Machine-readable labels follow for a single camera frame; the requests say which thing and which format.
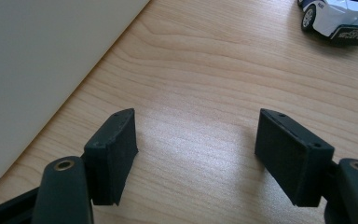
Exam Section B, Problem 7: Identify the white plastic tray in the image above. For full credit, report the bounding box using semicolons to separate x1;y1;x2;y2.
0;0;152;194

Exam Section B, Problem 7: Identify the white toy police car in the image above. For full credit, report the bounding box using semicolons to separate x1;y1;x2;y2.
296;0;358;48

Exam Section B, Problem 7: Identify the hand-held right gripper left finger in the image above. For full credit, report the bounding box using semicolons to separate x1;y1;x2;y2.
83;107;139;207

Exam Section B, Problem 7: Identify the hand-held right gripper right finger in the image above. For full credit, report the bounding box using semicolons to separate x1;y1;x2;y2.
254;107;336;208

